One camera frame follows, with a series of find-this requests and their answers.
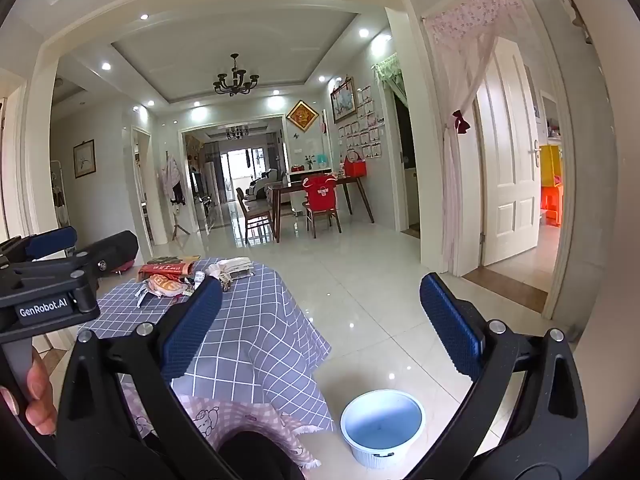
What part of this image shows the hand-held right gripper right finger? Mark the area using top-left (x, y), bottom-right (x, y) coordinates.
top-left (400, 272), bottom-right (587, 480)

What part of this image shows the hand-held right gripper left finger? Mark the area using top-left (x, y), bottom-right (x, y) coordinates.
top-left (54, 276), bottom-right (236, 480)

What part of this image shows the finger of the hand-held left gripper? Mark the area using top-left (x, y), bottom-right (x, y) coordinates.
top-left (0, 226), bottom-right (78, 274)
top-left (15, 230), bottom-right (140, 282)

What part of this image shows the clear bread packet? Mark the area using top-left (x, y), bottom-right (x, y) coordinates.
top-left (145, 272), bottom-right (188, 300)

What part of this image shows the white paper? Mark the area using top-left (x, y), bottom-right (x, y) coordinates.
top-left (205, 257), bottom-right (256, 281)

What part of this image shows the white and blue bin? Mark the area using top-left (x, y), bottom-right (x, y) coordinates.
top-left (340, 389), bottom-right (427, 470)

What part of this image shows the person's left hand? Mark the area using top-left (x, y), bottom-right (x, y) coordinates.
top-left (0, 346), bottom-right (59, 437)

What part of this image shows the white clothes rack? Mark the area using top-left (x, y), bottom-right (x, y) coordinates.
top-left (50, 160), bottom-right (69, 226)

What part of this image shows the blue checked tablecloth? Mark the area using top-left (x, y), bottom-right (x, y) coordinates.
top-left (77, 257), bottom-right (335, 433)

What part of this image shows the coat stand with clothes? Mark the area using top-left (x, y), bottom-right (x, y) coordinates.
top-left (159, 152), bottom-right (191, 241)

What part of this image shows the pink checked cartoon cloth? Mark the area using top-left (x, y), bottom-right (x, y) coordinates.
top-left (117, 377), bottom-right (321, 471)

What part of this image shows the wooden dining chair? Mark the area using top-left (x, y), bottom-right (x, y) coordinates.
top-left (236, 187), bottom-right (273, 246)

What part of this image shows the pink floral curtain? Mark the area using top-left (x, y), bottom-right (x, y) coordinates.
top-left (425, 0), bottom-right (531, 276)

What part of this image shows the orange plastic stool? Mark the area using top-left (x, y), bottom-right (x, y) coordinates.
top-left (540, 185), bottom-right (562, 226)

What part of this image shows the wooden chair with shirt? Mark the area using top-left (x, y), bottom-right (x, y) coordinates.
top-left (303, 180), bottom-right (343, 238)

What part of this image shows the dark wooden dining table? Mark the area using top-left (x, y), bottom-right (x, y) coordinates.
top-left (267, 175), bottom-right (376, 243)

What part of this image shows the white panel door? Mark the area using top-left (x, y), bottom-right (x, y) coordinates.
top-left (475, 37), bottom-right (542, 267)

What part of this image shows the white sideboard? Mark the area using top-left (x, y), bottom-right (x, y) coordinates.
top-left (285, 167), bottom-right (333, 211)

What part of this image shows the red shirt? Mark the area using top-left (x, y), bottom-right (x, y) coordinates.
top-left (305, 174), bottom-right (339, 211)

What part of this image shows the group of ceiling spotlights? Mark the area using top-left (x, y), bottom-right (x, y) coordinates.
top-left (100, 12), bottom-right (373, 111)

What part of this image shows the yellow cabinet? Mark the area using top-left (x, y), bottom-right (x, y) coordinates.
top-left (539, 144), bottom-right (561, 188)

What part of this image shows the black chandelier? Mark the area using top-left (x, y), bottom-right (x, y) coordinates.
top-left (213, 53), bottom-right (261, 97)

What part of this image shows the red gold diamond picture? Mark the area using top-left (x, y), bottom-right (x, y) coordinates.
top-left (286, 100), bottom-right (321, 133)

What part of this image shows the large framed painting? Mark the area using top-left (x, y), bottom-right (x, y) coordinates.
top-left (330, 77), bottom-right (357, 123)

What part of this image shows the green door valance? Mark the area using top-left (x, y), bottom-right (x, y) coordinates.
top-left (372, 55), bottom-right (403, 91)

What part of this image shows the brown framed wall picture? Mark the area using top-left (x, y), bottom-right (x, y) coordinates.
top-left (73, 140), bottom-right (96, 179)

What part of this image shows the group of wall certificates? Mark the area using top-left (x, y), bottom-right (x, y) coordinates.
top-left (337, 85), bottom-right (383, 158)

